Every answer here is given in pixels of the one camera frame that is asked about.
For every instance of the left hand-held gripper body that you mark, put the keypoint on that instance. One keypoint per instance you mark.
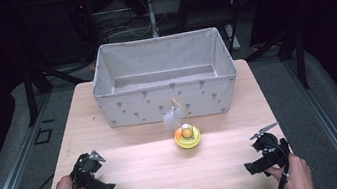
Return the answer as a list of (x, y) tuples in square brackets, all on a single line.
[(87, 169)]

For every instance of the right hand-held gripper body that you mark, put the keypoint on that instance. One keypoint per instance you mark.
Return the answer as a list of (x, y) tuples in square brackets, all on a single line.
[(270, 146)]

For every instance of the yellow cat toy with feather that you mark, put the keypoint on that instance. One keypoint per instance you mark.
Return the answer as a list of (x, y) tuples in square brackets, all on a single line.
[(188, 140)]

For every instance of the grey printed fabric storage box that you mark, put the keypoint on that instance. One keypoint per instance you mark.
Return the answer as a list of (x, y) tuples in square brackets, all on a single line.
[(168, 104)]

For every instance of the person's right hand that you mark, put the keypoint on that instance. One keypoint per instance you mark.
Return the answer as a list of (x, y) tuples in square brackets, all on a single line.
[(298, 176)]

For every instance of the black metal stand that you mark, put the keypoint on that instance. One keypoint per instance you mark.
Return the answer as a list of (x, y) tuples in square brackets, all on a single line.
[(30, 95), (301, 61)]

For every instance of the dark chair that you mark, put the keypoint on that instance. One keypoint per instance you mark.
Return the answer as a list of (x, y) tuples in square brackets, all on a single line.
[(207, 4)]

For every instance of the white post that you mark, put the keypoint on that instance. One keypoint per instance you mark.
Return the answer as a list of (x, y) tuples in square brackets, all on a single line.
[(152, 16)]

